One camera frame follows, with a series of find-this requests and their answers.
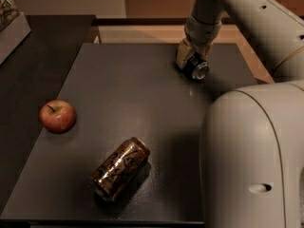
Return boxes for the red apple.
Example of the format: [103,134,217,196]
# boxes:
[39,100,76,133]

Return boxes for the snack bags in box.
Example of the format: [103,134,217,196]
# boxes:
[0,0,19,31]

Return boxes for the dark blue pepsi can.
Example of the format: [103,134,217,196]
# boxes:
[182,52,210,81]

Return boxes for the orange brown soda can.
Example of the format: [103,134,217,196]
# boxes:
[91,137,150,201]

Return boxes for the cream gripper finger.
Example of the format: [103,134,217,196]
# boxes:
[176,38,212,69]

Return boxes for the white box on counter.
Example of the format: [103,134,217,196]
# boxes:
[0,12,31,65]

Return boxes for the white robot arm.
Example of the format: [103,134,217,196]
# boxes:
[177,0,304,228]

